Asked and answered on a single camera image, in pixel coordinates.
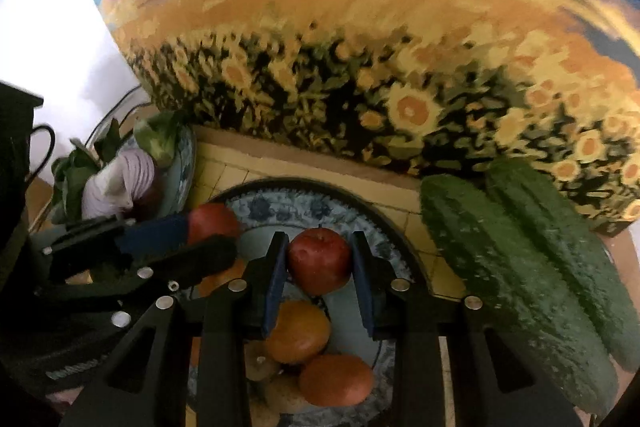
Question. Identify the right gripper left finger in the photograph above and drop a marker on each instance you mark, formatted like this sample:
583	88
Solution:
143	381

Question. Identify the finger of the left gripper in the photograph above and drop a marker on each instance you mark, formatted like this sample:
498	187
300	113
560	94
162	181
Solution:
159	236
163	276

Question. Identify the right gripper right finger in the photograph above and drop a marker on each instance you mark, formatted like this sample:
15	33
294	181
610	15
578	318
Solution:
452	365

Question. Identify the brown kiwi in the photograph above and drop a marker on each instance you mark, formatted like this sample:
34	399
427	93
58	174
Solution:
259	366
283	396

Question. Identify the small tangerine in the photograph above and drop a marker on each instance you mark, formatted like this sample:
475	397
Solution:
212	282

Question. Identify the red apple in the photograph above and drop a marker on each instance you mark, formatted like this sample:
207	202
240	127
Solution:
319	259
211	219

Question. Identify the orange tangerine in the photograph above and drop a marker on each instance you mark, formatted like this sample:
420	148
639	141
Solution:
302	331

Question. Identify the orange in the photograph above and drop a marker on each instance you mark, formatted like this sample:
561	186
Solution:
336	381

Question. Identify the person left hand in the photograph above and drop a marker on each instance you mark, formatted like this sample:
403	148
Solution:
63	400

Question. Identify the halved red onion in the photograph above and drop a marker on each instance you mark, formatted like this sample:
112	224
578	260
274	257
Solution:
129	183

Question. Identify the small plate under onion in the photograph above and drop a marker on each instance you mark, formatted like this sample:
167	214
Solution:
172	184

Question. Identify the green leafy bok choy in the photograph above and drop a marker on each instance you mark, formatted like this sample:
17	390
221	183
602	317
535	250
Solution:
71	173

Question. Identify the yellow go board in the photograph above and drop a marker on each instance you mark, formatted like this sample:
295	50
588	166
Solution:
270	205

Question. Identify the front dark green cucumber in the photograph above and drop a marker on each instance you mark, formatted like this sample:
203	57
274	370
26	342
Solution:
528	297

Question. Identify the dark green cucumber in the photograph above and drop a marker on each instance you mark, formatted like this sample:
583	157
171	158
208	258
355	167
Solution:
528	297
558	230

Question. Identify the large blue patterned plate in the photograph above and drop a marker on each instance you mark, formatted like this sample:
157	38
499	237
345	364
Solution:
418	397

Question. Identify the rear dark green cucumber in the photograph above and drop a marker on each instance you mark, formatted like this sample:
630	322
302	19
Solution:
558	230

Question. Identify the sunflower field painting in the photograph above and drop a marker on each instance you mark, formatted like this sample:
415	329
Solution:
412	86

